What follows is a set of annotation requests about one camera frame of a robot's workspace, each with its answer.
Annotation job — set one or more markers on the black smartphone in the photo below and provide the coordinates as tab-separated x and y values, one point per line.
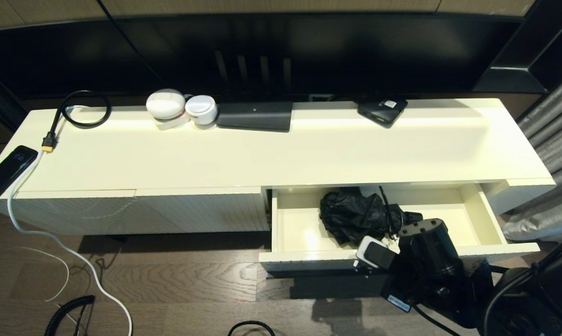
8	171

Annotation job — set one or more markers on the black flat set-top box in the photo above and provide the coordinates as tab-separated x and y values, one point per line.
255	116

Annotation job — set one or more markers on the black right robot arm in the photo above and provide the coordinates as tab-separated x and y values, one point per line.
430	247

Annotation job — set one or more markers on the black wall shelf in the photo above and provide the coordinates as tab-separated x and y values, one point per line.
551	46

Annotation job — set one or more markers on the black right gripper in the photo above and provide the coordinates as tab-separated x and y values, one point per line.
416	291

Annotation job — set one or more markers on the black television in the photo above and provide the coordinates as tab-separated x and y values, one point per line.
308	46

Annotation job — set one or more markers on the white flat device base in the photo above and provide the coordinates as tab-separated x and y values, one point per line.
171	123

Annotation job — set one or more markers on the white fluted drawer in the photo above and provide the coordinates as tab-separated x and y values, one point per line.
299	228

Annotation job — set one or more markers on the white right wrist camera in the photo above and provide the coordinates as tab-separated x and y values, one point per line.
369	249

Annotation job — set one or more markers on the cream tv cabinet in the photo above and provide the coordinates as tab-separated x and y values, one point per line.
169	158

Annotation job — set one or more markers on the small black glossy device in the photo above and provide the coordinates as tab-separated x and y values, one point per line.
381	112

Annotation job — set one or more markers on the large white round device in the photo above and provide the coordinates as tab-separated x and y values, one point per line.
165	103

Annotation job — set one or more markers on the black folding umbrella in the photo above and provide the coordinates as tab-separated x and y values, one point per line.
346	214

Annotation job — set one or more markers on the small white round device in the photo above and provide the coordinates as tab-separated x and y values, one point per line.
200	108

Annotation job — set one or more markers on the grey curtain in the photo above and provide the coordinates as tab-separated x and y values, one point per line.
556	116

